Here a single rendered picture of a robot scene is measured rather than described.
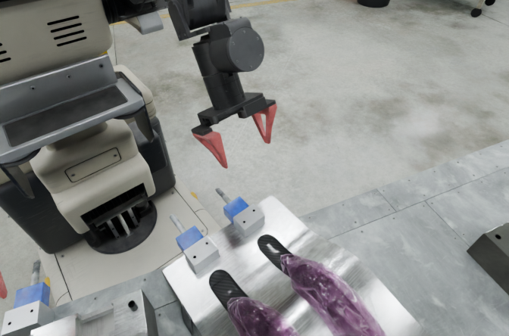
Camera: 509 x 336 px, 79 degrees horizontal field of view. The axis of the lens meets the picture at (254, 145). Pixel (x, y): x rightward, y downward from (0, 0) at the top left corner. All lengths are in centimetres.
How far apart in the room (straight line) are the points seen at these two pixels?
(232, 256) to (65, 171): 43
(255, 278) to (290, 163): 138
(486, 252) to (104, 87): 80
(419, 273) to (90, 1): 78
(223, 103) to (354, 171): 151
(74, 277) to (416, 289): 110
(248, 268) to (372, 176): 145
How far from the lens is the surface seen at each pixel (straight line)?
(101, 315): 59
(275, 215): 64
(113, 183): 84
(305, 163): 191
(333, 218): 72
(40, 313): 66
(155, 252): 130
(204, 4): 49
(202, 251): 58
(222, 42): 43
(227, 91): 49
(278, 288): 55
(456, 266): 76
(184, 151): 201
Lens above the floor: 139
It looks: 44 degrees down
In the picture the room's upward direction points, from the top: straight up
